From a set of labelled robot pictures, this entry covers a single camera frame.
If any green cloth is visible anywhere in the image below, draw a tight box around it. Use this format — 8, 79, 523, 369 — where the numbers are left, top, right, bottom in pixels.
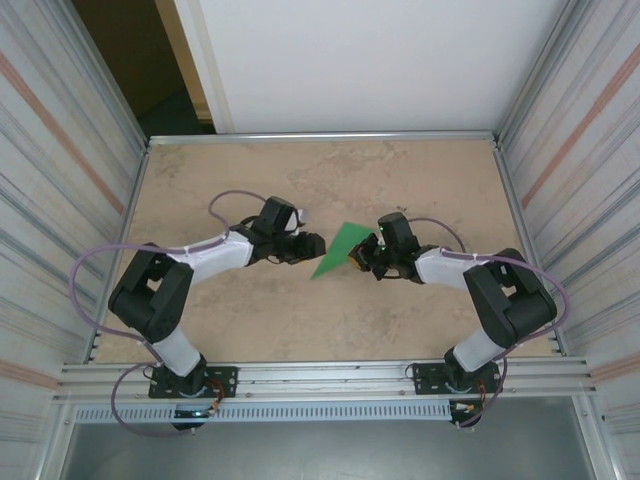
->
309, 220, 379, 281

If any grey metal lower panel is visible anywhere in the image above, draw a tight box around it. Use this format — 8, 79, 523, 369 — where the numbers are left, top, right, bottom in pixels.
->
42, 399, 621, 480

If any striped metal side panel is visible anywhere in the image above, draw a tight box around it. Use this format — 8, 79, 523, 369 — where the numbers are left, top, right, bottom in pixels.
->
0, 0, 151, 480
497, 0, 640, 480

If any aluminium table end rail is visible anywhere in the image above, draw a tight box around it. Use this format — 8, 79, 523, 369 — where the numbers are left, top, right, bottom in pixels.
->
147, 130, 501, 147

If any aluminium side rail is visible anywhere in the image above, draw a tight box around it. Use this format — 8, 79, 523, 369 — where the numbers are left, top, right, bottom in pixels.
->
89, 142, 152, 364
491, 139, 565, 359

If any long aluminium mounting rail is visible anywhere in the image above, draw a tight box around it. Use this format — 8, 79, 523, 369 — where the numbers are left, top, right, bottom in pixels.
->
57, 360, 600, 404

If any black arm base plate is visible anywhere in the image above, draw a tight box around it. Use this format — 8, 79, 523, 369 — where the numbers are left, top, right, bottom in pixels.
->
148, 366, 239, 400
412, 362, 502, 396

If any white door frame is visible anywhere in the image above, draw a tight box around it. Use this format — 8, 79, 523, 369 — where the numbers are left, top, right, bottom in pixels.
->
154, 0, 236, 135

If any slotted grey cable duct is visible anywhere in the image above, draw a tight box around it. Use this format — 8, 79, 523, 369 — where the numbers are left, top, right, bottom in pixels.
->
73, 403, 451, 422

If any red and yellow wire bundle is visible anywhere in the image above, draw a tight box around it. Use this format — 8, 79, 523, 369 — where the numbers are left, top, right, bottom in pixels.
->
449, 380, 494, 417
205, 378, 227, 417

